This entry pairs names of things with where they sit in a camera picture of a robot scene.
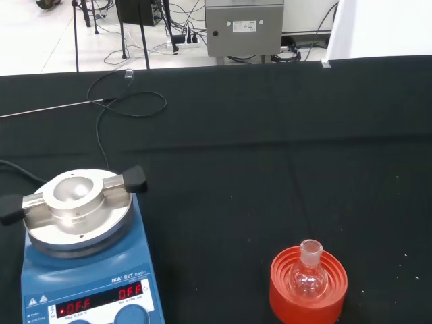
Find white board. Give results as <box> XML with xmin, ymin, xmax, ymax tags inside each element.
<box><xmin>325</xmin><ymin>0</ymin><xmax>432</xmax><ymax>62</ymax></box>

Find blue base laboratory heater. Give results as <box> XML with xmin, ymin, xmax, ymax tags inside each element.
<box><xmin>20</xmin><ymin>194</ymin><xmax>166</xmax><ymax>324</ymax></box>

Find orange ribbed flask support ring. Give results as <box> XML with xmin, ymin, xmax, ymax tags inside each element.
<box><xmin>269</xmin><ymin>245</ymin><xmax>349</xmax><ymax>324</ymax></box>

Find thin metal probe rod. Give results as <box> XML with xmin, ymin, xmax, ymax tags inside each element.
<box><xmin>0</xmin><ymin>99</ymin><xmax>104</xmax><ymax>119</ymax></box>

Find black tripod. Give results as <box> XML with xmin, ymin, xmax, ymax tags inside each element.
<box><xmin>70</xmin><ymin>0</ymin><xmax>100</xmax><ymax>73</ymax></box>
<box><xmin>118</xmin><ymin>0</ymin><xmax>179</xmax><ymax>70</ymax></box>

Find steel heating block black handles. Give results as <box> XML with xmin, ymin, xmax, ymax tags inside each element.
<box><xmin>0</xmin><ymin>164</ymin><xmax>149</xmax><ymax>247</ymax></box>

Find white power strip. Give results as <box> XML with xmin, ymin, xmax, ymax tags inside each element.
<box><xmin>166</xmin><ymin>34</ymin><xmax>202</xmax><ymax>49</ymax></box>

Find thick black power cable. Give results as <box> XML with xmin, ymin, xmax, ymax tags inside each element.
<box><xmin>0</xmin><ymin>159</ymin><xmax>49</xmax><ymax>185</ymax></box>

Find grey metal cabinet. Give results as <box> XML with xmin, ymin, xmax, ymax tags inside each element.
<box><xmin>204</xmin><ymin>0</ymin><xmax>286</xmax><ymax>58</ymax></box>

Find thin black probe cable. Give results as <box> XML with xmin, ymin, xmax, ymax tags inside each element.
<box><xmin>86</xmin><ymin>69</ymin><xmax>167</xmax><ymax>170</ymax></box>

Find person's foot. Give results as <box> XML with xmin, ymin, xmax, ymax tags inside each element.
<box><xmin>35</xmin><ymin>0</ymin><xmax>63</xmax><ymax>11</ymax></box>

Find black box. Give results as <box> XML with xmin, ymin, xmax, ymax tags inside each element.
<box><xmin>115</xmin><ymin>0</ymin><xmax>160</xmax><ymax>28</ymax></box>

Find black bench cloth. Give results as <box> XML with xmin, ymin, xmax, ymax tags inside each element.
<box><xmin>0</xmin><ymin>55</ymin><xmax>432</xmax><ymax>324</ymax></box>

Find black floor cable bundle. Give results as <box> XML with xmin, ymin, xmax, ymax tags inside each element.
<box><xmin>271</xmin><ymin>34</ymin><xmax>321</xmax><ymax>63</ymax></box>

